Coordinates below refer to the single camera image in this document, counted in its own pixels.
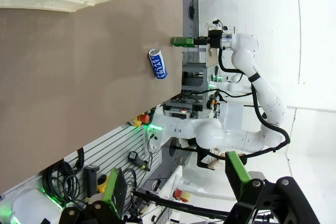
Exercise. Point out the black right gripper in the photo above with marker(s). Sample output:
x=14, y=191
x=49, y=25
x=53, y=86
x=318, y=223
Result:
x=215, y=39

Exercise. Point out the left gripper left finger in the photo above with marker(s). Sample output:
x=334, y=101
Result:
x=115, y=190

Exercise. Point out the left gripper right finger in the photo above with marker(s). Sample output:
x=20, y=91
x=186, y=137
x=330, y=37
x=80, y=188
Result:
x=236, y=171

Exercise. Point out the green Chilsung soda can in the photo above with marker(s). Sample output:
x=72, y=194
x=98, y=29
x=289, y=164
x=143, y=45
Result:
x=181, y=41

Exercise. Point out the blue Pocari Sweat can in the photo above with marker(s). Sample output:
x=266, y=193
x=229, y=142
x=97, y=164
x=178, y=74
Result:
x=158, y=64

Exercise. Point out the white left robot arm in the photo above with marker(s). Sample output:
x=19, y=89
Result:
x=31, y=205

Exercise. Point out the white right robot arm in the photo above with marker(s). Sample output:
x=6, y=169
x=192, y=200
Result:
x=267, y=98

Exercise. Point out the yellow control button box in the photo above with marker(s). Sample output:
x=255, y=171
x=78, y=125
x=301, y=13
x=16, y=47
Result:
x=102, y=183

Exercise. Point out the black control pendant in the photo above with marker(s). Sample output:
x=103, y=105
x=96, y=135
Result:
x=92, y=179

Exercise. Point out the aluminium equipment rack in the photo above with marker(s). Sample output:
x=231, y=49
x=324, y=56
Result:
x=194, y=77

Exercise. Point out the roll of tape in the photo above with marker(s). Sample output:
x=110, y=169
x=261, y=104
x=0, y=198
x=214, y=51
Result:
x=183, y=195

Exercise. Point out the red emergency stop button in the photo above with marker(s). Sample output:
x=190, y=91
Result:
x=144, y=118

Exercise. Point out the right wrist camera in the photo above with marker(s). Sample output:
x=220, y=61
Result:
x=216, y=27

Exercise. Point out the black handheld enabling switch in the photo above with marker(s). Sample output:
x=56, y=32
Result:
x=134, y=155

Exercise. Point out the white slatted wall panel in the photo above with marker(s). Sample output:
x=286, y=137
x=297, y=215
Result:
x=110, y=142

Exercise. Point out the black camera stand bar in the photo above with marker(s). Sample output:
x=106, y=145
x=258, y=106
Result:
x=170, y=203

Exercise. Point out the black pedestal stand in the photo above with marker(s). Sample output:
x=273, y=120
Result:
x=173, y=148

